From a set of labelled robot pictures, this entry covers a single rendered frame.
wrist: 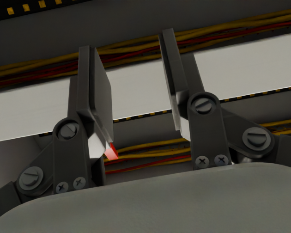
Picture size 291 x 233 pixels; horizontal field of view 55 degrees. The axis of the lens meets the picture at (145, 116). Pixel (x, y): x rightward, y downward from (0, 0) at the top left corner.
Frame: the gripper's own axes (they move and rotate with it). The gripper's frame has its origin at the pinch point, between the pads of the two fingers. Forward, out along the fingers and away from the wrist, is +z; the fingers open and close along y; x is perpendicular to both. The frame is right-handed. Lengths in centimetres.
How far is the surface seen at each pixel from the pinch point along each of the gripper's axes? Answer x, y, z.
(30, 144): -31.1, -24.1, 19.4
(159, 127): -34.8, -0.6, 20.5
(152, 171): -34.5, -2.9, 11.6
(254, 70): -8.6, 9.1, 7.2
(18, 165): -28.6, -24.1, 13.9
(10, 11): -8.1, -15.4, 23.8
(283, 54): -7.9, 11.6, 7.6
